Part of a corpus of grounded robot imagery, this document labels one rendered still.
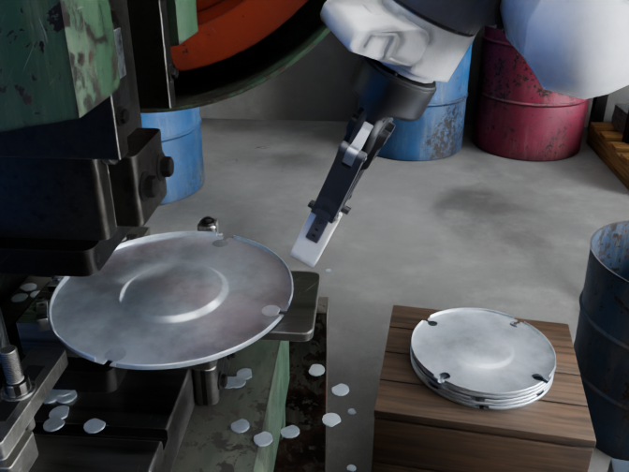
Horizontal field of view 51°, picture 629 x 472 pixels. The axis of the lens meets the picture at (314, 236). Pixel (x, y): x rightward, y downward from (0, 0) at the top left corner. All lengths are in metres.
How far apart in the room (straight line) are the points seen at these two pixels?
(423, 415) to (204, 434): 0.57
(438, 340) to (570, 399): 0.28
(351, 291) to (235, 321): 1.57
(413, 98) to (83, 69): 0.28
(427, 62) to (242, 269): 0.40
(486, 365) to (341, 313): 0.91
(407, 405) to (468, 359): 0.16
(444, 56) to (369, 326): 1.62
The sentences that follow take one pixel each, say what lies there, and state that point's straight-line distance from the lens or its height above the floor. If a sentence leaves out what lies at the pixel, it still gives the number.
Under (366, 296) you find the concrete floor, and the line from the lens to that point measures 2.29.
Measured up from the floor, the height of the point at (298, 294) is 0.78.
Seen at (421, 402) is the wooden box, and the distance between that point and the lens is 1.33.
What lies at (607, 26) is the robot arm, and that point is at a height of 1.13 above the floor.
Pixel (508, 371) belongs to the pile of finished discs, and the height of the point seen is 0.39.
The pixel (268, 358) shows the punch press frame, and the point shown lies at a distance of 0.93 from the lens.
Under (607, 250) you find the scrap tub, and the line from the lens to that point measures 1.87.
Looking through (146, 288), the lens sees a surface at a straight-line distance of 0.83.
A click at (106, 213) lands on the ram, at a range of 0.72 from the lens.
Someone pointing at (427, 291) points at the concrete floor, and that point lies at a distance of 2.34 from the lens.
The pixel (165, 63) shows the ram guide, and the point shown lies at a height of 1.04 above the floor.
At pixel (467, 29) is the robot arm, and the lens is 0.59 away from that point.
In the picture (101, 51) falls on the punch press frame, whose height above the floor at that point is 1.10.
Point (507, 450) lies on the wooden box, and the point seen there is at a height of 0.30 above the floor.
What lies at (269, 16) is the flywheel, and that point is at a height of 1.06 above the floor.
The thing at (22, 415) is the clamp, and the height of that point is 0.75.
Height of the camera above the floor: 1.21
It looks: 27 degrees down
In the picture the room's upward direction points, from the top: straight up
